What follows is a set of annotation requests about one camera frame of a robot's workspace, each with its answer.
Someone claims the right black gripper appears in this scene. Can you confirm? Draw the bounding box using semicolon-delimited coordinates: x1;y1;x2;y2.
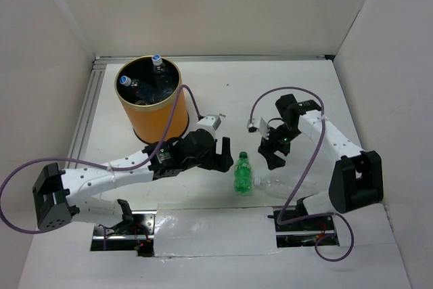
258;123;302;171

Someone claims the clear bottle white cap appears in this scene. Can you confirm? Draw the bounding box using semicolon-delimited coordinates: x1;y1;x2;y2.
253;177;317;200

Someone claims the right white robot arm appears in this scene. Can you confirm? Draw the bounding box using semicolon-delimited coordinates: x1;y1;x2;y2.
248;94;384;229

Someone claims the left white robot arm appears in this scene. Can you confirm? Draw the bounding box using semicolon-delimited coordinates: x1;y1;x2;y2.
32;129;233;234

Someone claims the orange cylindrical bin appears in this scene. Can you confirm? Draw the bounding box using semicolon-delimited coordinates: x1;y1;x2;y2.
114;55;189;143

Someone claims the green bottle lower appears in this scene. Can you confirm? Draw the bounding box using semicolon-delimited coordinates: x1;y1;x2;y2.
233;152;253;195

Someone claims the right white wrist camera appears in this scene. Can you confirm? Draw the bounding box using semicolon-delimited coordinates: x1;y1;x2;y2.
247;118;269;139

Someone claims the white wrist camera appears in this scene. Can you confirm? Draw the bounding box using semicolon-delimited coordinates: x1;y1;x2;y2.
196;114;221;137
247;118;269;139

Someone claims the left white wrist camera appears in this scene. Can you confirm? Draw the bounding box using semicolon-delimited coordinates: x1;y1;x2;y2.
196;114;221;137

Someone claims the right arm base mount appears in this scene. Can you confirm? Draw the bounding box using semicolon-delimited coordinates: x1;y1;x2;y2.
267;208;339;248

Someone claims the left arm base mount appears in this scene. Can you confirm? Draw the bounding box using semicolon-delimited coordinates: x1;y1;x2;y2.
90;200;156;257

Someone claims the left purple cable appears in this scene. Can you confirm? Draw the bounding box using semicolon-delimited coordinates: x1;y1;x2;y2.
0;85;204;234

